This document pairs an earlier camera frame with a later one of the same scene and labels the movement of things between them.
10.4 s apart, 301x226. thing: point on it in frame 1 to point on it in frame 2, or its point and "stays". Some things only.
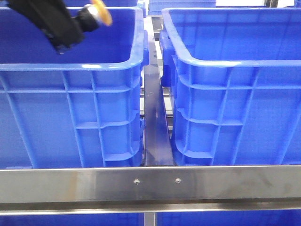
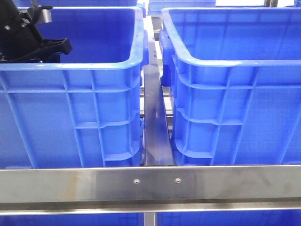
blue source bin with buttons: [83, 108] stays
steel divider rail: [157, 150] stays
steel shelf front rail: [33, 191] stays
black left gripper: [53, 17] to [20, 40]
